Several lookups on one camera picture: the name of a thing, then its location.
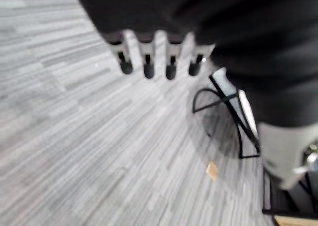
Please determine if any white panel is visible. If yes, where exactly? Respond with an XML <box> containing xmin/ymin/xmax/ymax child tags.
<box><xmin>213</xmin><ymin>67</ymin><xmax>258</xmax><ymax>140</ymax></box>

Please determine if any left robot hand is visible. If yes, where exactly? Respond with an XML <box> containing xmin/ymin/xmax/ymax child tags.
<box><xmin>71</xmin><ymin>0</ymin><xmax>318</xmax><ymax>190</ymax></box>

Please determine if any black metal shelf frame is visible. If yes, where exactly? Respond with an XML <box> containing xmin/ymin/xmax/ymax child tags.
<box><xmin>262</xmin><ymin>170</ymin><xmax>318</xmax><ymax>216</ymax></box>

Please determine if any black wire stand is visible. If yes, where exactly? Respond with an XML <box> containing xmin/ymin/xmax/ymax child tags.
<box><xmin>192</xmin><ymin>74</ymin><xmax>262</xmax><ymax>159</ymax></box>

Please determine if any small tan paper scrap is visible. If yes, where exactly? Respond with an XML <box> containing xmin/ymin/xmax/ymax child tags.
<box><xmin>205</xmin><ymin>161</ymin><xmax>219</xmax><ymax>181</ymax></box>

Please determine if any light wooden board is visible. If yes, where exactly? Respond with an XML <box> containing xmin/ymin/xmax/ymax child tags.
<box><xmin>272</xmin><ymin>215</ymin><xmax>318</xmax><ymax>226</ymax></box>

